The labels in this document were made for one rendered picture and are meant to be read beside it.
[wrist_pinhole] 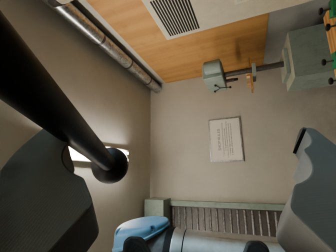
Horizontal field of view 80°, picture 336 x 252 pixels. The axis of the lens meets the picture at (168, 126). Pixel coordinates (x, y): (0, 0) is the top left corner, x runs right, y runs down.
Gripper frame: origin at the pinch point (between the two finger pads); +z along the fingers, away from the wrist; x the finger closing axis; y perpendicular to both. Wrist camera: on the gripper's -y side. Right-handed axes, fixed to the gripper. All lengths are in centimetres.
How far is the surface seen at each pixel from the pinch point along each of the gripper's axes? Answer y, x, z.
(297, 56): 31, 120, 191
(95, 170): 7.2, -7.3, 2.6
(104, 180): 8.1, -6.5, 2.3
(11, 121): 66, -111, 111
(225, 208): 226, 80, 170
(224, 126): 142, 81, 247
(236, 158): 172, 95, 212
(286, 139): 138, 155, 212
